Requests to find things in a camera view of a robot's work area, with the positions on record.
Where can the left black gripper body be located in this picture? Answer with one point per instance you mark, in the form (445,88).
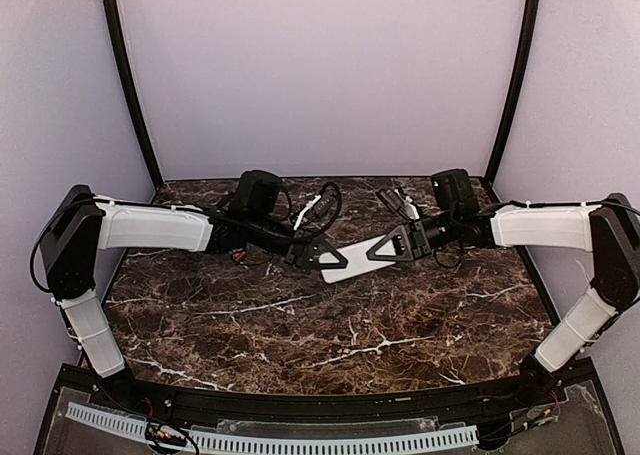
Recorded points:
(302,248)

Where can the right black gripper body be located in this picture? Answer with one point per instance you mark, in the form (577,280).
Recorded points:
(417,243)

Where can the white remote control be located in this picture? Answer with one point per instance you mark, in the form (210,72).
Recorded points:
(357,262)

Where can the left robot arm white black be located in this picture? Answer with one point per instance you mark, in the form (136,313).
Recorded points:
(86,223)

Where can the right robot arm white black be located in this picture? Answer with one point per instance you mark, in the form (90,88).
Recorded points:
(607,228)

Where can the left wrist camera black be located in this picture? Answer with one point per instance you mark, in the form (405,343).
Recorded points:
(322,206)

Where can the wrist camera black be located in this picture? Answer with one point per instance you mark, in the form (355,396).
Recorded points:
(392,200)
(322,206)

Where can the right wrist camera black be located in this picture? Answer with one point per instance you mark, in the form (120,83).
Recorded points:
(392,200)

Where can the white slotted cable duct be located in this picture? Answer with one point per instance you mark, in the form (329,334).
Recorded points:
(272,439)

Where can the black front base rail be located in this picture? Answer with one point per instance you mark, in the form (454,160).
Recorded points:
(571,418)

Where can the right black frame post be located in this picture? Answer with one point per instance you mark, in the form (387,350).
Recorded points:
(525,39)

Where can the black frame post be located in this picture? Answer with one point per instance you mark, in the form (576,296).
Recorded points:
(128,86)
(525,39)

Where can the left black frame post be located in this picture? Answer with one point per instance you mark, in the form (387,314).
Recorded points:
(128,86)

